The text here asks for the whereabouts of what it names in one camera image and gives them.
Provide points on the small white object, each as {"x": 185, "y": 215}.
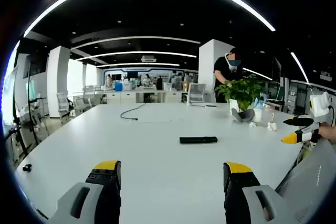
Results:
{"x": 252, "y": 124}

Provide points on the blue box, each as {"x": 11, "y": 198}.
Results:
{"x": 118, "y": 86}

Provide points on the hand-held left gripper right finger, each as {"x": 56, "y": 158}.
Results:
{"x": 236, "y": 197}

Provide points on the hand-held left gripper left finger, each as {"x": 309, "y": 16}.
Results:
{"x": 105, "y": 197}

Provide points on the black tripod stand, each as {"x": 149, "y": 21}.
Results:
{"x": 29, "y": 98}

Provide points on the small black object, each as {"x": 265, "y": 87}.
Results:
{"x": 27, "y": 167}

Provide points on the white plastic container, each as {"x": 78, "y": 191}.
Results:
{"x": 258, "y": 116}

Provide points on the white cabinet row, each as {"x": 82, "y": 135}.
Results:
{"x": 128, "y": 97}

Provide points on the light blue container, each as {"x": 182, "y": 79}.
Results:
{"x": 260, "y": 102}

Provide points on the green potted plant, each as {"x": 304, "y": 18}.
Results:
{"x": 241, "y": 90}

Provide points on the black remote control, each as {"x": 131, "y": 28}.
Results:
{"x": 198, "y": 140}

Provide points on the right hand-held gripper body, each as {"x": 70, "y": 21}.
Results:
{"x": 320, "y": 106}

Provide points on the grey curved object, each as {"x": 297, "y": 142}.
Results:
{"x": 244, "y": 116}

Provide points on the white office chair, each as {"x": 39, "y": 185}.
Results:
{"x": 197, "y": 93}
{"x": 63, "y": 103}

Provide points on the white perforated mesh basket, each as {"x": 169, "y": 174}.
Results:
{"x": 315, "y": 182}

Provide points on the ceiling air conditioner unit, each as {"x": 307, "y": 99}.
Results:
{"x": 148, "y": 59}

